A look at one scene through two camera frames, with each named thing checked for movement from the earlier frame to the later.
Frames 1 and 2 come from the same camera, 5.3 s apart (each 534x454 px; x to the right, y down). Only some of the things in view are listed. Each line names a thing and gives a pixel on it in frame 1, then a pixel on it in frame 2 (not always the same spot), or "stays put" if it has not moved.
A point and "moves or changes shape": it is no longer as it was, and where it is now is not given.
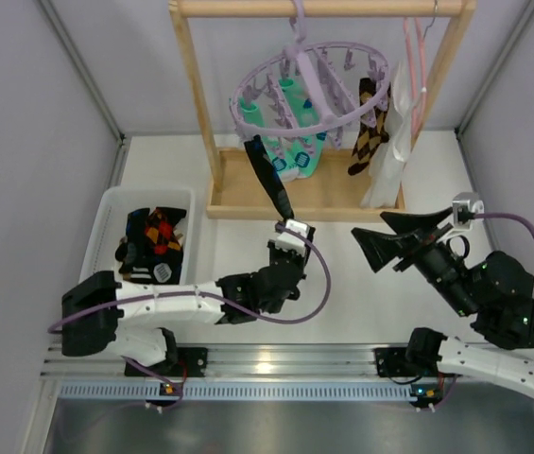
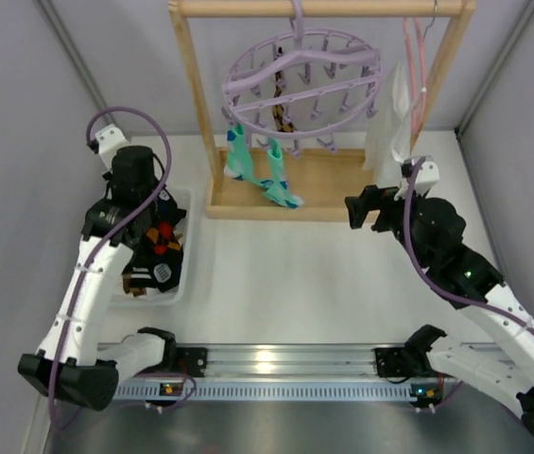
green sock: x=301 y=120 → x=277 y=187
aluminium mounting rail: x=247 y=375 stays put
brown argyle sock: x=369 y=138 → x=281 y=121
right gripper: x=414 y=251 → x=382 y=208
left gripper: x=284 y=255 → x=163 y=208
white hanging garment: x=389 y=154 stays put
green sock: x=278 y=156 → x=240 y=163
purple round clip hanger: x=310 y=87 moves or changes shape
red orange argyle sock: x=160 y=230 stays put
